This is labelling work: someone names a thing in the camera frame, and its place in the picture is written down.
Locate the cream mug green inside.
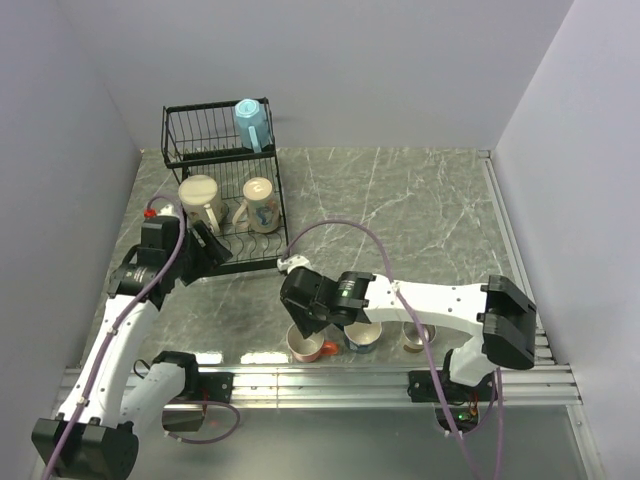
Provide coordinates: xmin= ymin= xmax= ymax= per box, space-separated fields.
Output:
xmin=178 ymin=174 xmax=228 ymax=234

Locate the beige dragon print mug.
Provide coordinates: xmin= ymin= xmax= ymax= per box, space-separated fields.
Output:
xmin=232 ymin=177 xmax=280 ymax=234

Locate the light blue faceted mug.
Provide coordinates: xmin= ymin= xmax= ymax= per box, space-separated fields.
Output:
xmin=233 ymin=98 xmax=273 ymax=153

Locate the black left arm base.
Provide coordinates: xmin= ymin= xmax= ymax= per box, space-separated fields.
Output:
xmin=161 ymin=373 xmax=235 ymax=438

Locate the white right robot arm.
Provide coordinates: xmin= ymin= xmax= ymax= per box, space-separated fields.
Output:
xmin=280 ymin=266 xmax=537 ymax=400

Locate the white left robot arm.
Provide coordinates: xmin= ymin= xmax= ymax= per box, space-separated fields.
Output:
xmin=31 ymin=209 xmax=231 ymax=479

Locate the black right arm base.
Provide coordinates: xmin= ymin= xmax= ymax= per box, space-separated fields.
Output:
xmin=407 ymin=368 xmax=501 ymax=436

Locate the dark blue scalloped mug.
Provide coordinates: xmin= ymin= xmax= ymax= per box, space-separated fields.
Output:
xmin=343 ymin=323 xmax=383 ymax=354

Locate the stainless steel cup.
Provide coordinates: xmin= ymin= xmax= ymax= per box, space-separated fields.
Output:
xmin=401 ymin=322 xmax=437 ymax=353

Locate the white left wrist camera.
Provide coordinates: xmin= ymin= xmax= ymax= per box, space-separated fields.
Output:
xmin=143 ymin=203 xmax=179 ymax=219

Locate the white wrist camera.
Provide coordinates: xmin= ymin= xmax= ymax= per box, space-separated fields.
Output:
xmin=277 ymin=254 xmax=311 ymax=275
xmin=143 ymin=203 xmax=179 ymax=219

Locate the pink mug orange handle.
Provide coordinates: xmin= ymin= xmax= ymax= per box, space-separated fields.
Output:
xmin=286 ymin=325 xmax=339 ymax=363

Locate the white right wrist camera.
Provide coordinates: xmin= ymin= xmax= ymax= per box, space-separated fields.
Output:
xmin=277 ymin=254 xmax=311 ymax=275

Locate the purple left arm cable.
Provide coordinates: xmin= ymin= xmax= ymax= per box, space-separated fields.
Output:
xmin=39 ymin=195 xmax=242 ymax=480

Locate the black wire dish rack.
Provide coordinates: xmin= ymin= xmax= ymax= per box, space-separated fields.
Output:
xmin=161 ymin=100 xmax=289 ymax=275

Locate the aluminium mounting rail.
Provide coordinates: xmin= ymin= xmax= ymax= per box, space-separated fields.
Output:
xmin=57 ymin=364 xmax=584 ymax=411

